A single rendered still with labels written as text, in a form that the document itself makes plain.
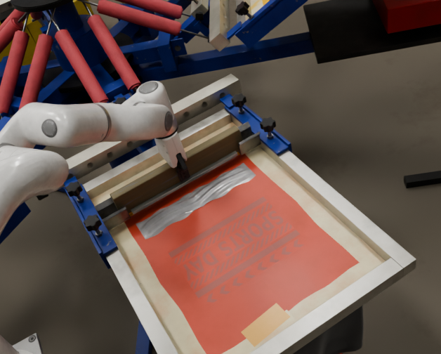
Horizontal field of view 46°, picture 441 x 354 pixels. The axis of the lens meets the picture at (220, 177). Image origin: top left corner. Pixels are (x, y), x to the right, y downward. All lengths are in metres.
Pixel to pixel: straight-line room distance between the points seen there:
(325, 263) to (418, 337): 1.05
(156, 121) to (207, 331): 0.49
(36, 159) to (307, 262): 0.68
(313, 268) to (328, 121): 1.92
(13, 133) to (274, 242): 0.66
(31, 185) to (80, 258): 1.89
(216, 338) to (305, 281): 0.24
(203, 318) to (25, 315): 1.63
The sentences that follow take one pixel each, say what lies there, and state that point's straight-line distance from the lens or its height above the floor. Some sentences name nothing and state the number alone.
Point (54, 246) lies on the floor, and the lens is 2.94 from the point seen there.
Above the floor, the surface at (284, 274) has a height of 0.96.
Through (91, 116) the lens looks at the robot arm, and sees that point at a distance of 1.07.
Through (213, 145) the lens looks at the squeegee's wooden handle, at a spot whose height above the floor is 1.05.
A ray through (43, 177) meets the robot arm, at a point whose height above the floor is 1.44.
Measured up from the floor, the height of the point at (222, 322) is 0.96.
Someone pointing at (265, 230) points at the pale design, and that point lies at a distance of 1.35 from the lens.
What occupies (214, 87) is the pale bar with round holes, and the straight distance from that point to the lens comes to 1.70.
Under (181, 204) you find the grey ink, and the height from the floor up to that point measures 0.96.
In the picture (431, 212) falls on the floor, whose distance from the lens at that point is 2.62.
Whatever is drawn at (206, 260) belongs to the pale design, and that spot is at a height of 0.96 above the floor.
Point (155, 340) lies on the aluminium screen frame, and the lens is 1.20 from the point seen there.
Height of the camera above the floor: 2.00
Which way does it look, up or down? 44 degrees down
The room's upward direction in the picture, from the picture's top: 17 degrees counter-clockwise
